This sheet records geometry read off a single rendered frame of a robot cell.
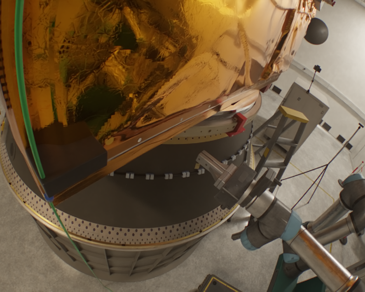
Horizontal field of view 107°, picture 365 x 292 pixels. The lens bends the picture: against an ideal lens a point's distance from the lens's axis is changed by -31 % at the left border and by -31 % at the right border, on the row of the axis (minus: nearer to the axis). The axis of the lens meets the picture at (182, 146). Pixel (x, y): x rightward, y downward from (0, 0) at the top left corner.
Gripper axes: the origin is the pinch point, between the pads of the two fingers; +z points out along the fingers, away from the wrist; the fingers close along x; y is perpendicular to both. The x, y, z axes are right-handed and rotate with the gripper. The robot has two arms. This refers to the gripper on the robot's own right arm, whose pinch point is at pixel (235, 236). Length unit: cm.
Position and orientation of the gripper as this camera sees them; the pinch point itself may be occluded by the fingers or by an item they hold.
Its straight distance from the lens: 107.9
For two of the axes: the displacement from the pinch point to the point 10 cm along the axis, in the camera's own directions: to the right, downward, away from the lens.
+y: 6.5, 7.6, 0.8
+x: 3.8, -4.2, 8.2
